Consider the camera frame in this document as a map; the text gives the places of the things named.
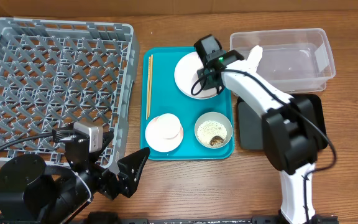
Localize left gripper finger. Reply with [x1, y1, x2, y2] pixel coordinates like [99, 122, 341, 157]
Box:
[117, 147, 150, 198]
[95, 131, 114, 161]

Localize white paper cup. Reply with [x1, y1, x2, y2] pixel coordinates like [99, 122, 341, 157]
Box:
[157, 113, 181, 139]

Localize wooden chopstick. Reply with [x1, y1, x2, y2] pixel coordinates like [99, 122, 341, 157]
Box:
[149, 54, 154, 117]
[145, 56, 152, 120]

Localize white rice grains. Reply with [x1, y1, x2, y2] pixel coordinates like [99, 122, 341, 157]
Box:
[196, 120, 227, 148]

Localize grey green bowl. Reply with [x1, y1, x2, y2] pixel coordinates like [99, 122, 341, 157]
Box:
[194, 112, 233, 149]

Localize brown food scrap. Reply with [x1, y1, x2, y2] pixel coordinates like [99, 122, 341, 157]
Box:
[209, 136, 224, 147]

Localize white paper napkin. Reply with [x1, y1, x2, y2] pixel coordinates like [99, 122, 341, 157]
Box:
[247, 45, 263, 71]

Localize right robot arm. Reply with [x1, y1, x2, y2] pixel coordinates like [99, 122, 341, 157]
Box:
[194, 34, 335, 223]

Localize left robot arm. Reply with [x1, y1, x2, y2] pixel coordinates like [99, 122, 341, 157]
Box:
[0, 130, 150, 223]

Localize large white round plate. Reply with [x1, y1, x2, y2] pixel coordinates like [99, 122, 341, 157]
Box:
[174, 52, 218, 100]

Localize small white pink saucer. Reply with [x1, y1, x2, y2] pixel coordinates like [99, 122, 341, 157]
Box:
[145, 116, 184, 152]

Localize teal plastic serving tray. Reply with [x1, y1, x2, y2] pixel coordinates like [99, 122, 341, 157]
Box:
[140, 47, 235, 161]

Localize black rectangular tray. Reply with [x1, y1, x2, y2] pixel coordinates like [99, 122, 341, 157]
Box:
[237, 93, 326, 150]

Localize grey plastic dish rack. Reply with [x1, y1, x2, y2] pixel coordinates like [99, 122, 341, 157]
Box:
[0, 17, 140, 173]

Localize clear plastic bin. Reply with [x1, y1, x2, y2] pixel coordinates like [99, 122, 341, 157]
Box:
[230, 28, 336, 93]

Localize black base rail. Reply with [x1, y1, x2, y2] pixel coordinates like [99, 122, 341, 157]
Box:
[85, 213, 340, 224]

